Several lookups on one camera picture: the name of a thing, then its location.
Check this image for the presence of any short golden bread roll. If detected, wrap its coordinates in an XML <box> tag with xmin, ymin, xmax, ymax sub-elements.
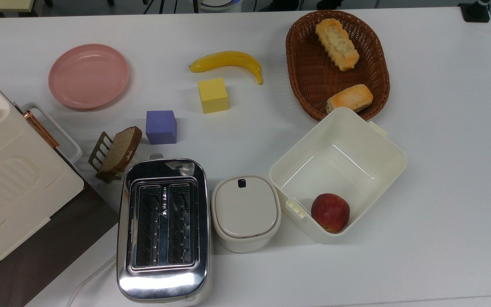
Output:
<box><xmin>326</xmin><ymin>84</ymin><xmax>374</xmax><ymax>115</ymax></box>

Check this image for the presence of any brown bread slice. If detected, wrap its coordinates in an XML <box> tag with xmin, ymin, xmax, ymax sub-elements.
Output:
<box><xmin>97</xmin><ymin>126</ymin><xmax>143</xmax><ymax>174</ymax></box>

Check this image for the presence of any long golden bread loaf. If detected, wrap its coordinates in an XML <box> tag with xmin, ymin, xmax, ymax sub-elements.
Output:
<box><xmin>315</xmin><ymin>18</ymin><xmax>360</xmax><ymax>72</ymax></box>

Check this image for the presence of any small white lidded bin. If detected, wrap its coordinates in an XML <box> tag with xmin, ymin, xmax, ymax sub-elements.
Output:
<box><xmin>211</xmin><ymin>174</ymin><xmax>282</xmax><ymax>253</ymax></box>

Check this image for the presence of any yellow foam cube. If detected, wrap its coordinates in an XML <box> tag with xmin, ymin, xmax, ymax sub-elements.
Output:
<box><xmin>197</xmin><ymin>77</ymin><xmax>229</xmax><ymax>114</ymax></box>

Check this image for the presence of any purple foam cube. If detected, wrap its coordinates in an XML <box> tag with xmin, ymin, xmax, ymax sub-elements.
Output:
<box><xmin>145</xmin><ymin>110</ymin><xmax>177</xmax><ymax>145</ymax></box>

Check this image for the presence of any yellow banana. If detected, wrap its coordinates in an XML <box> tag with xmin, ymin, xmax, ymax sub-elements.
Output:
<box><xmin>189</xmin><ymin>51</ymin><xmax>263</xmax><ymax>85</ymax></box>

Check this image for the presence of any red apple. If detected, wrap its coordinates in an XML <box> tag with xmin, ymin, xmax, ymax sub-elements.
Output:
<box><xmin>311</xmin><ymin>193</ymin><xmax>350</xmax><ymax>234</ymax></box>

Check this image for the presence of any brown wicker basket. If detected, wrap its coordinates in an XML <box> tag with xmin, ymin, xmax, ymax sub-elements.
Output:
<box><xmin>286</xmin><ymin>10</ymin><xmax>390</xmax><ymax>122</ymax></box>

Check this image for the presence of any cream square plastic container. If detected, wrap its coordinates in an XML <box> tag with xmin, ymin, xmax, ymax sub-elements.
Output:
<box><xmin>269</xmin><ymin>107</ymin><xmax>408</xmax><ymax>244</ymax></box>

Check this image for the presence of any bronze metal toast rack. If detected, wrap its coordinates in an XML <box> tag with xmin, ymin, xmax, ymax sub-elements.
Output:
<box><xmin>88</xmin><ymin>131</ymin><xmax>132</xmax><ymax>184</ymax></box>

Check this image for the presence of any white round floor base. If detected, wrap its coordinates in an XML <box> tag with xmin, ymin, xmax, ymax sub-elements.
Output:
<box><xmin>198</xmin><ymin>0</ymin><xmax>243</xmax><ymax>12</ymax></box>

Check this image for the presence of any chrome two-slot toaster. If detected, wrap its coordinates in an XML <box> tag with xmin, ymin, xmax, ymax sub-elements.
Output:
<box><xmin>116</xmin><ymin>153</ymin><xmax>212</xmax><ymax>305</ymax></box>

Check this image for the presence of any pink round plate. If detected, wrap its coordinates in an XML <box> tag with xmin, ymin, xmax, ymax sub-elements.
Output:
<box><xmin>48</xmin><ymin>43</ymin><xmax>130</xmax><ymax>112</ymax></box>

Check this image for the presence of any cream plastic cabinet box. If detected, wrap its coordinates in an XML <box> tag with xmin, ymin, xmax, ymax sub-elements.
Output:
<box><xmin>0</xmin><ymin>64</ymin><xmax>85</xmax><ymax>280</ymax></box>

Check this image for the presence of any white drawer handle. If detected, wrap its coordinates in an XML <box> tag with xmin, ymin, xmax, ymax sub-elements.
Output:
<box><xmin>21</xmin><ymin>102</ymin><xmax>83</xmax><ymax>165</ymax></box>

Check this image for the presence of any white toaster power cable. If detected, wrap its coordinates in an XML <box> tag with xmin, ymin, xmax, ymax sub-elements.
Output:
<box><xmin>66</xmin><ymin>255</ymin><xmax>117</xmax><ymax>307</ymax></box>

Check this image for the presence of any copper cabinet door handle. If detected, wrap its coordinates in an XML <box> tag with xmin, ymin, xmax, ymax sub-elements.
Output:
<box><xmin>25</xmin><ymin>110</ymin><xmax>60</xmax><ymax>148</ymax></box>

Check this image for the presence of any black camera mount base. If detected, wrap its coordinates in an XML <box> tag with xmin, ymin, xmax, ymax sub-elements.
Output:
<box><xmin>459</xmin><ymin>0</ymin><xmax>491</xmax><ymax>23</ymax></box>

